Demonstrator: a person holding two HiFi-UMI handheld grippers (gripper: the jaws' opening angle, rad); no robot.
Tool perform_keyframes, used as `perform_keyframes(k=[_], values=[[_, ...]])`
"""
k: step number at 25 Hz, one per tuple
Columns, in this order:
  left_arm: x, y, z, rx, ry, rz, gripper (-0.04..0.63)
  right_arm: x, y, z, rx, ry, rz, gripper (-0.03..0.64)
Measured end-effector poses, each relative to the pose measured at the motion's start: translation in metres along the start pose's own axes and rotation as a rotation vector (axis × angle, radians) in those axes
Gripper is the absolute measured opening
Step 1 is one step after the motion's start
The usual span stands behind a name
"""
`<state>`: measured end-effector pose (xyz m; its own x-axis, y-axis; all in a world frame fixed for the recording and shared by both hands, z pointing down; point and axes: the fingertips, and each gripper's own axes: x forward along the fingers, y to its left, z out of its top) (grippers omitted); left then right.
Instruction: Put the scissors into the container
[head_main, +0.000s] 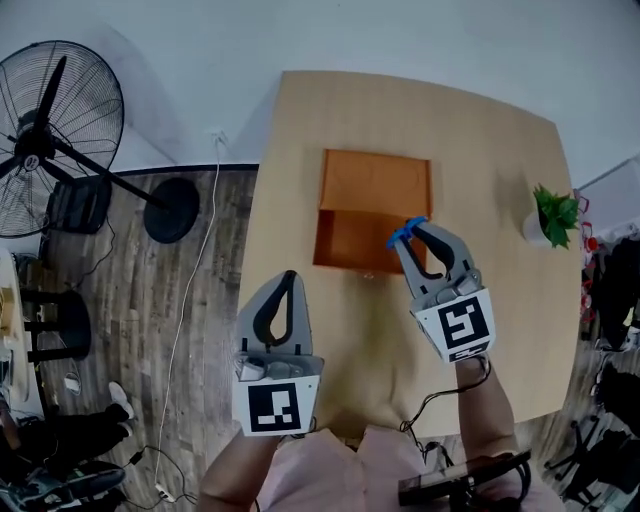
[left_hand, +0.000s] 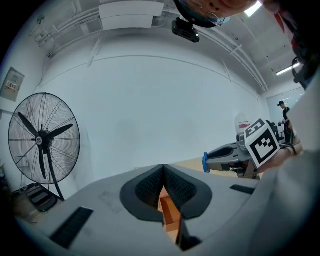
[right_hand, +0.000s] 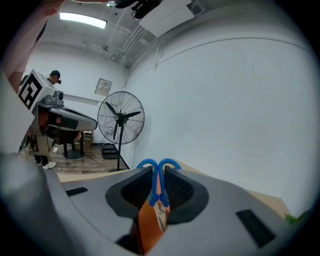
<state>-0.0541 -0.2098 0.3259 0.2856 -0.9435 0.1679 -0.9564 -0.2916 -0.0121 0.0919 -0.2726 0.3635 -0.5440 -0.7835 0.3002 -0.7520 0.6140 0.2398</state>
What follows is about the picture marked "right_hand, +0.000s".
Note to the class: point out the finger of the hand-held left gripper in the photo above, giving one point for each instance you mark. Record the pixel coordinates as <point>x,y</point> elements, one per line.
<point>82,122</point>

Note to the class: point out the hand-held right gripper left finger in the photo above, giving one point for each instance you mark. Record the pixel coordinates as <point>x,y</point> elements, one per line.
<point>100,200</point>

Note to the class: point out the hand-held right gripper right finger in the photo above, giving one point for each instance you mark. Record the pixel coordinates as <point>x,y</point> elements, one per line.
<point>220,220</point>

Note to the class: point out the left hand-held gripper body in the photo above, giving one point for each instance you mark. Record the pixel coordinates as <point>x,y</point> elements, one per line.
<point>32,90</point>

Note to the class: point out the orange wooden box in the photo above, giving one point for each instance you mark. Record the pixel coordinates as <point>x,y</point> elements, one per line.
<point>147,232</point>

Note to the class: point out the person's left forearm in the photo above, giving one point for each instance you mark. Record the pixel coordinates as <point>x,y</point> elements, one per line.
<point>16,78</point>

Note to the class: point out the person's left hand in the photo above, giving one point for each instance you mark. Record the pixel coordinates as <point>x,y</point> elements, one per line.
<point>43,118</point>

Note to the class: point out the small white charger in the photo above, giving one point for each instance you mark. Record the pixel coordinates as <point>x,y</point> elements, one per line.
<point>55,150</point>

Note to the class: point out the black standing floor fan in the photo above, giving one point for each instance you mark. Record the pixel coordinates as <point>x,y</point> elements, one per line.
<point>121,117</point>

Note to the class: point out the black plastic tray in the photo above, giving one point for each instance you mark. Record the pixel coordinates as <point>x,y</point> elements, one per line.
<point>109,152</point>

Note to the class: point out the person's pink shirt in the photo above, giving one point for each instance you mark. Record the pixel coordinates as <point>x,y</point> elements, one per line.
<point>32,32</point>

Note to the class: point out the green plant in white pot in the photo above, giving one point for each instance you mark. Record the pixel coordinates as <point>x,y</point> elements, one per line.
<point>297,218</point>

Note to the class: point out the long ceiling light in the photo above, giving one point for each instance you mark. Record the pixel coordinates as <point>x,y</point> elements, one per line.
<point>82,20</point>

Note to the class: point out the white ceiling pipes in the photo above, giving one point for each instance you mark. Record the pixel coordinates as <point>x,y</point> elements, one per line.
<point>125,47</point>

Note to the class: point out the white ceiling air conditioner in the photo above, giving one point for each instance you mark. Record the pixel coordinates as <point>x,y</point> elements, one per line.
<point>165,17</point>

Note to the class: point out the grey wall electrical panel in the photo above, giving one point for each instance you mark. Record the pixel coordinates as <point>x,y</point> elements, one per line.
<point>103,87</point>

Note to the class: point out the black head-worn camera rig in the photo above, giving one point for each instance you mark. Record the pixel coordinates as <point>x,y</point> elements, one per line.
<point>142,6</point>

